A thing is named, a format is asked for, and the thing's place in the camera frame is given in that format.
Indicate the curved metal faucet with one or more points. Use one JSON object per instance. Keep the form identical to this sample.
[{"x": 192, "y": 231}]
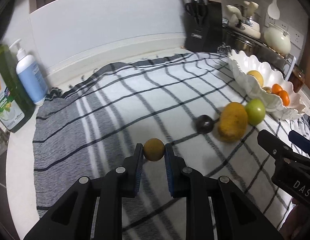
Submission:
[{"x": 1, "y": 136}]

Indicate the green apple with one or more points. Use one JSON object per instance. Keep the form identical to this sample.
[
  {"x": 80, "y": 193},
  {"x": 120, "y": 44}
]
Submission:
[{"x": 255, "y": 112}]

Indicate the yellow mango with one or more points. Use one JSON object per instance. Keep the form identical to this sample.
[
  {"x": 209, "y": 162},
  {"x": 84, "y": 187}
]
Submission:
[{"x": 232, "y": 122}]

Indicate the stainless steel pot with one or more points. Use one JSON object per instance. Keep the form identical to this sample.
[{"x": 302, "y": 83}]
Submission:
[{"x": 240, "y": 43}]

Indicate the white scalloped bowl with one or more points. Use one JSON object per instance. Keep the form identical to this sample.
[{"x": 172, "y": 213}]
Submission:
[{"x": 245, "y": 66}]

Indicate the large yellow citrus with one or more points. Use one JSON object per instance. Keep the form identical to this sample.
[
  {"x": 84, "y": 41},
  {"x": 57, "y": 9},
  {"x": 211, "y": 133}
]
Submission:
[{"x": 255, "y": 78}]

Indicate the green dish soap bottle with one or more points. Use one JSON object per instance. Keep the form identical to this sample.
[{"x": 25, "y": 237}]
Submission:
[{"x": 7, "y": 92}]

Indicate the white wall socket strip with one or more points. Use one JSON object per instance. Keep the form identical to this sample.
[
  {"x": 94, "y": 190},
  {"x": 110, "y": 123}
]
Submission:
[{"x": 296, "y": 33}]

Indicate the metal shelf rack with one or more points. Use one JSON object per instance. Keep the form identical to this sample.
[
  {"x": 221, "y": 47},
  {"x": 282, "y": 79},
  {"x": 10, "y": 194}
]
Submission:
[{"x": 275, "y": 55}]

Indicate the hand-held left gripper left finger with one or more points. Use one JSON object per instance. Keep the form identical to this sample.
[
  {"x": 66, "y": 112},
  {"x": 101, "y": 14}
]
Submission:
[{"x": 138, "y": 170}]

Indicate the white rice spoon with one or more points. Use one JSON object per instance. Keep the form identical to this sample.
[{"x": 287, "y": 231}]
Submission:
[{"x": 273, "y": 8}]

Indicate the small round brown fruit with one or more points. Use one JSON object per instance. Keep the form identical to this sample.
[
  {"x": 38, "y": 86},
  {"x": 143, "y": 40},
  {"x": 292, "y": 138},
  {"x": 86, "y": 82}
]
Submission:
[{"x": 154, "y": 150}]

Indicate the black knife block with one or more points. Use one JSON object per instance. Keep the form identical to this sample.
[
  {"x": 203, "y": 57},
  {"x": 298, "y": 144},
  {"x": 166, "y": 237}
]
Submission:
[{"x": 205, "y": 32}]

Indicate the dark purple plum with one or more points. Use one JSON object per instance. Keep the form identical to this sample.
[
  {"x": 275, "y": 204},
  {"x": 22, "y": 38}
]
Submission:
[{"x": 205, "y": 123}]

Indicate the white round kettle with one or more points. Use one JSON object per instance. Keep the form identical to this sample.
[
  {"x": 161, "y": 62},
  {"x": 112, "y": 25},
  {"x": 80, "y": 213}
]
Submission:
[{"x": 276, "y": 40}]

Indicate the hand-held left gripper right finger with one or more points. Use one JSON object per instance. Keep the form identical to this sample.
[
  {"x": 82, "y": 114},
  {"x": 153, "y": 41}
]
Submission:
[{"x": 168, "y": 170}]

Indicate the grey white checked cloth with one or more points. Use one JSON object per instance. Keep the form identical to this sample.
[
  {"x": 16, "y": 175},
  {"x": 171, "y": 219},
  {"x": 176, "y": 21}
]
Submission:
[{"x": 95, "y": 130}]

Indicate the black kitchen scissors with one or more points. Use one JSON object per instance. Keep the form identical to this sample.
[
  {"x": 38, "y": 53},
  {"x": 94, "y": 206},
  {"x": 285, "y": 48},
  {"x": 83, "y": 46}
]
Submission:
[{"x": 195, "y": 13}]

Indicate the person's right hand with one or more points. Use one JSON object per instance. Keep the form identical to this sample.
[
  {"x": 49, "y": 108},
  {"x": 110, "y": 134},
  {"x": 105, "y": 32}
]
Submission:
[{"x": 300, "y": 222}]

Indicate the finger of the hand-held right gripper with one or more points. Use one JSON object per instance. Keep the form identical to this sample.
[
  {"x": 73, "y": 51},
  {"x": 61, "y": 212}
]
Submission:
[
  {"x": 272, "y": 142},
  {"x": 301, "y": 142}
]

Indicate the blue white pump bottle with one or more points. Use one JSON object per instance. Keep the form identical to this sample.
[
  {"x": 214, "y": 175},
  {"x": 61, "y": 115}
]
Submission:
[{"x": 30, "y": 77}]

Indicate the orange tangerine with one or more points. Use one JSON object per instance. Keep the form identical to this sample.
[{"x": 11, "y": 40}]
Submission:
[
  {"x": 277, "y": 89},
  {"x": 285, "y": 98}
]

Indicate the glass jar of red sauce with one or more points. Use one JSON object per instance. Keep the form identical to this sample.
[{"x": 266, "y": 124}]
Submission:
[{"x": 298, "y": 80}]

